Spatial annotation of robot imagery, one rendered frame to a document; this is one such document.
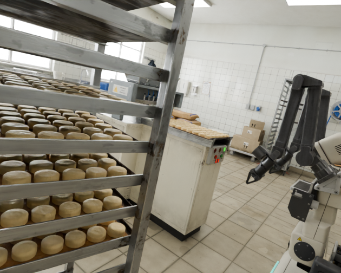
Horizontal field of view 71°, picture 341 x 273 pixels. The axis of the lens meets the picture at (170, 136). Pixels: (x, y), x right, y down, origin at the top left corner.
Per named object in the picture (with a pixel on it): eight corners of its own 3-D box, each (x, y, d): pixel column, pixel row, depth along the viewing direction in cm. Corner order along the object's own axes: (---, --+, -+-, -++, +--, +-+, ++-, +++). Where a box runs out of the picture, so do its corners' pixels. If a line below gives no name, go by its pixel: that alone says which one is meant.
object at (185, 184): (126, 206, 237) (143, 117, 220) (150, 198, 264) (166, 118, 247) (182, 245, 196) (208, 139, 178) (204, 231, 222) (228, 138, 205)
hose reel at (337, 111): (339, 158, 475) (359, 103, 453) (339, 159, 461) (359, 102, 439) (315, 151, 497) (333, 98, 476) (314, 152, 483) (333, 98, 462)
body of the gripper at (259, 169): (248, 171, 133) (257, 162, 130) (255, 168, 141) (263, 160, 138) (257, 180, 130) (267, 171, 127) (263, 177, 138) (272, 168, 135)
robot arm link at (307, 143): (325, 72, 110) (327, 76, 118) (292, 73, 119) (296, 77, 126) (312, 168, 114) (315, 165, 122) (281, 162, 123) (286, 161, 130)
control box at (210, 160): (205, 163, 186) (209, 146, 184) (219, 160, 205) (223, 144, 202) (209, 164, 184) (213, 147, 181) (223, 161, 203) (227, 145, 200)
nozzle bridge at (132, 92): (104, 114, 225) (109, 77, 218) (155, 117, 281) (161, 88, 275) (126, 123, 205) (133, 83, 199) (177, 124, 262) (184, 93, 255)
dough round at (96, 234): (92, 229, 69) (93, 223, 69) (108, 235, 68) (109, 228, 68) (82, 239, 64) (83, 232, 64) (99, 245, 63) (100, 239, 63)
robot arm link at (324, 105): (332, 85, 144) (334, 87, 152) (307, 85, 152) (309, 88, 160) (323, 158, 148) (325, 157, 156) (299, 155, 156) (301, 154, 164)
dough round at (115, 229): (103, 233, 68) (104, 227, 68) (113, 225, 73) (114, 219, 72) (117, 240, 66) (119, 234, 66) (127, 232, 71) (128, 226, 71)
